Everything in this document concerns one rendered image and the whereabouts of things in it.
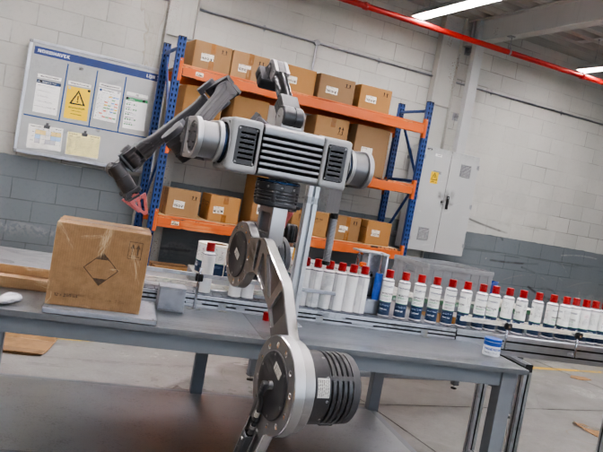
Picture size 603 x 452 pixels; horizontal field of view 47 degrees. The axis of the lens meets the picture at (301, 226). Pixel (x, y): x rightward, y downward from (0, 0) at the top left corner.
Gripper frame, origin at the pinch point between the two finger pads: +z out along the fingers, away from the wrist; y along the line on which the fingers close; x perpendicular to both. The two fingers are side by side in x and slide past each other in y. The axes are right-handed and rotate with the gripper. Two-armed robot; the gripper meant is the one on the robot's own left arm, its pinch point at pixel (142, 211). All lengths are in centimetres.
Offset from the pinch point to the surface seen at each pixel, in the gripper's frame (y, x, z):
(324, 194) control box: -18, -61, 27
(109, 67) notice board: 425, -108, -50
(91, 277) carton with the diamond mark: -24.2, 28.6, 5.6
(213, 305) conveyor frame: 1.9, -5.7, 47.0
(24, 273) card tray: 33, 47, 4
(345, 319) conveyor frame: -10, -48, 81
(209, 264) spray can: 4.8, -13.1, 32.8
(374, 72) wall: 431, -373, 83
